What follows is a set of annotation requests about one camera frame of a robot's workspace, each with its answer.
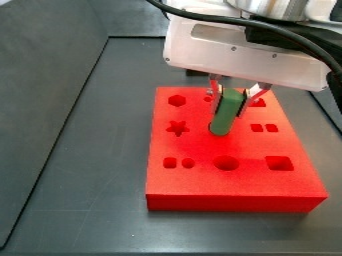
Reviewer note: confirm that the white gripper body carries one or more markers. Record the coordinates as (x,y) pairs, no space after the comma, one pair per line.
(215,48)

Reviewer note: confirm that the red shape sorter block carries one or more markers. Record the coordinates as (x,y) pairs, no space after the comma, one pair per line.
(253,170)

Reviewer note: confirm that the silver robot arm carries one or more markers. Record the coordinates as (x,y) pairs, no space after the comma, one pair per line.
(281,42)

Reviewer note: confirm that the green round peg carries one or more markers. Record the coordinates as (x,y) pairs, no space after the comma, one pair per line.
(227,105)

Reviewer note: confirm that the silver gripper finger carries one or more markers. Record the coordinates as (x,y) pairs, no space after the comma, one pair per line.
(251,94)
(215,90)

